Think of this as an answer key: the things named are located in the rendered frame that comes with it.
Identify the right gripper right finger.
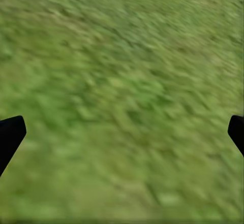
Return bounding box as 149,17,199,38
228,115,244,156

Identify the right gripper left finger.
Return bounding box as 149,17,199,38
0,115,26,176

